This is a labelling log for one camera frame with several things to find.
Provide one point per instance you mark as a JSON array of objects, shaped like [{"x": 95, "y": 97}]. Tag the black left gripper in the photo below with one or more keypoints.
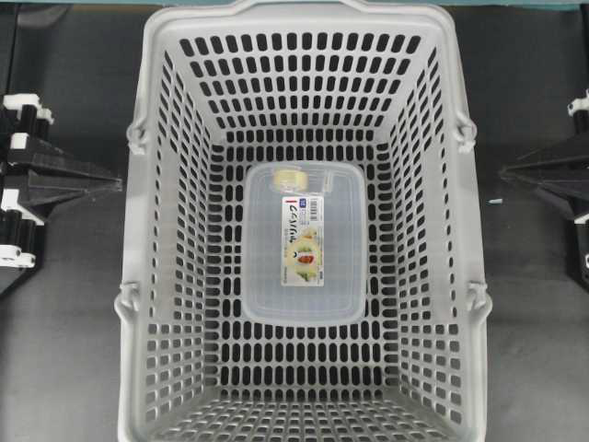
[{"x": 27, "y": 197}]

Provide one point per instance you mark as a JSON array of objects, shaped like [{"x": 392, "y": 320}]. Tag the clear plastic food container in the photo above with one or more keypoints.
[{"x": 304, "y": 244}]

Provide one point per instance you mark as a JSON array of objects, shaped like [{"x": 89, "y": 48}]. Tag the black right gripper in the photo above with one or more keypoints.
[{"x": 557, "y": 175}]

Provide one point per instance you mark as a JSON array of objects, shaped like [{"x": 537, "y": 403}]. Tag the grey plastic shopping basket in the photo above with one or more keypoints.
[{"x": 225, "y": 88}]

